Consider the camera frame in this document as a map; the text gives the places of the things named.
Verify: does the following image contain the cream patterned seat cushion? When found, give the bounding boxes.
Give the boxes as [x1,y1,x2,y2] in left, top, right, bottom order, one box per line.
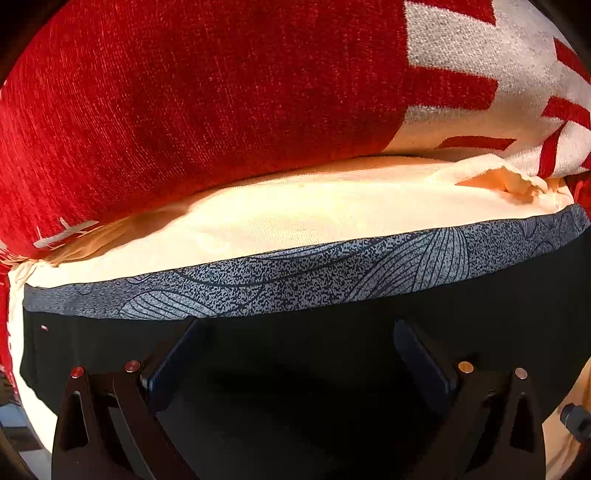
[8,154,590,479]

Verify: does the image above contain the red blanket with white characters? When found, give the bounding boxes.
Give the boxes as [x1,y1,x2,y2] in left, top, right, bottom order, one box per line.
[0,0,591,402]

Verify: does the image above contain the black pants with patterned waistband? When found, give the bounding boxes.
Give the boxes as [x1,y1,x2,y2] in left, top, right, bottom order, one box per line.
[21,204,590,479]

